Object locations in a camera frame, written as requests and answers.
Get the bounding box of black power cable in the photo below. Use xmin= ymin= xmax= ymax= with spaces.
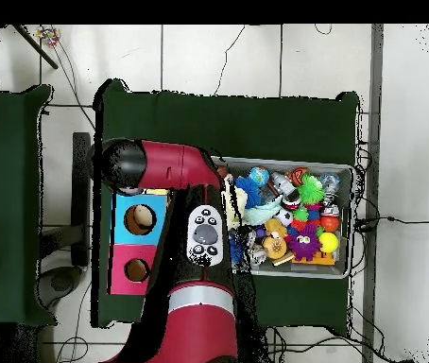
xmin=352 ymin=215 xmax=429 ymax=233

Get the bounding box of thin black floor cable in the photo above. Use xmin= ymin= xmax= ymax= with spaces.
xmin=213 ymin=24 xmax=247 ymax=97

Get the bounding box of crushed silver can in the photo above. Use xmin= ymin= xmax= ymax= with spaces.
xmin=249 ymin=245 xmax=267 ymax=266

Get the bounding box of wooden box with three holes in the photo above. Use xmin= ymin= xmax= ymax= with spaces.
xmin=106 ymin=186 xmax=172 ymax=297

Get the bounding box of cream fleece cloth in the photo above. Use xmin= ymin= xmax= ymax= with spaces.
xmin=223 ymin=175 xmax=249 ymax=230

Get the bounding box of large blue spiky ball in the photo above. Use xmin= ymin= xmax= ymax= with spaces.
xmin=234 ymin=175 xmax=263 ymax=210

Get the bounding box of wire mesh bin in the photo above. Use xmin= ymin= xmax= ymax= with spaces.
xmin=214 ymin=156 xmax=355 ymax=281

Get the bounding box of small multicoloured toy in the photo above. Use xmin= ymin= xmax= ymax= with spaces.
xmin=35 ymin=26 xmax=62 ymax=49

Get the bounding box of black rod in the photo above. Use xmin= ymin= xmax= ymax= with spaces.
xmin=10 ymin=24 xmax=60 ymax=71

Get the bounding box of purple spiky monster toy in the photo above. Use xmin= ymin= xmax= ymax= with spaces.
xmin=285 ymin=224 xmax=322 ymax=263

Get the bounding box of dark green table cloth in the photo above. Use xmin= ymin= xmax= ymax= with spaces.
xmin=0 ymin=84 xmax=59 ymax=328
xmin=90 ymin=78 xmax=361 ymax=337

